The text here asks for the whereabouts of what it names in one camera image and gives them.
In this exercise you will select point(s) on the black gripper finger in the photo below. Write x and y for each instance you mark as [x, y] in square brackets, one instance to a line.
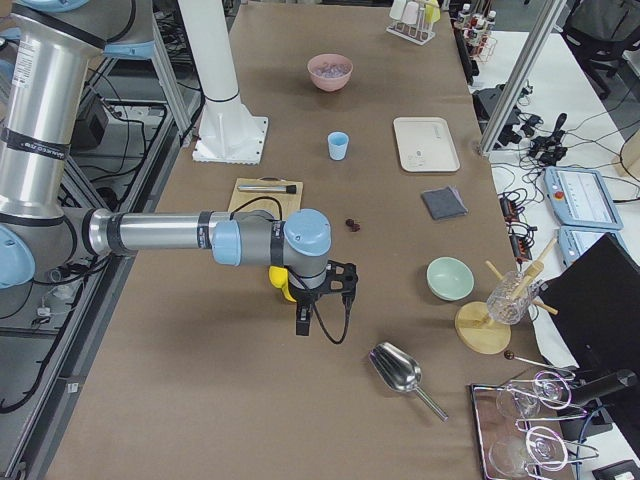
[303, 318]

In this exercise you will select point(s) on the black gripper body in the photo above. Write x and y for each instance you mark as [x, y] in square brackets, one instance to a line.
[303, 299]

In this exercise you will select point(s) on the dark red cherries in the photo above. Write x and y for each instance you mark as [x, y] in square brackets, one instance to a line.
[352, 224]

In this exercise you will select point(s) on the steel ice scoop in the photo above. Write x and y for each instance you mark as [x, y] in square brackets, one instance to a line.
[402, 373]

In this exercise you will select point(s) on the light blue plastic cup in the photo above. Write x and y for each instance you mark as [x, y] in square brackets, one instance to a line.
[338, 142]

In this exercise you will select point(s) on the wooden cup tree stand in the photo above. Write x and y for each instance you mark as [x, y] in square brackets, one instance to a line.
[485, 327]

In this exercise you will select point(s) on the clear ice cubes pile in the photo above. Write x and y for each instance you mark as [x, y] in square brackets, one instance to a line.
[332, 70]

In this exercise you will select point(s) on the white cup rack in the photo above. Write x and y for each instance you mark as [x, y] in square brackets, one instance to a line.
[414, 20]

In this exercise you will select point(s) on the yellow lemon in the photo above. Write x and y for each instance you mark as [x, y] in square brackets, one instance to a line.
[279, 279]

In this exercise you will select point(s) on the wooden cutting board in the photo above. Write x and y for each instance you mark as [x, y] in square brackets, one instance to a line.
[281, 206]

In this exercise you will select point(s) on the steel muddler black tip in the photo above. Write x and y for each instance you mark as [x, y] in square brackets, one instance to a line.
[278, 189]

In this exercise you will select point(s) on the mint green bowl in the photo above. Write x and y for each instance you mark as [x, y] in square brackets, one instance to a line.
[449, 278]

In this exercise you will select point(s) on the grey folded cloth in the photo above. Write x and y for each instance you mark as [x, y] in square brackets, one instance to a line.
[444, 203]

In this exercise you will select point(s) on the cream rabbit tray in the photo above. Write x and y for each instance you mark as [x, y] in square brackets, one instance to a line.
[425, 145]

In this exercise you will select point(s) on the clear glass on stand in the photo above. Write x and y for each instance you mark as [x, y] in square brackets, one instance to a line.
[506, 308]

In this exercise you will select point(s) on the pink bowl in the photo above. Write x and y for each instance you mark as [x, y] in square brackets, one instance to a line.
[325, 84]

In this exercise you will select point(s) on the blue teach pendant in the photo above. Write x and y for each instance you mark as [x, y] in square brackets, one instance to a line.
[579, 197]
[574, 241]

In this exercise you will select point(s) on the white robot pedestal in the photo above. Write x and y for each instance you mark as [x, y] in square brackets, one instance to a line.
[227, 132]

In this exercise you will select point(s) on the aluminium frame post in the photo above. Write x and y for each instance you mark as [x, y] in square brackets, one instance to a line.
[532, 48]

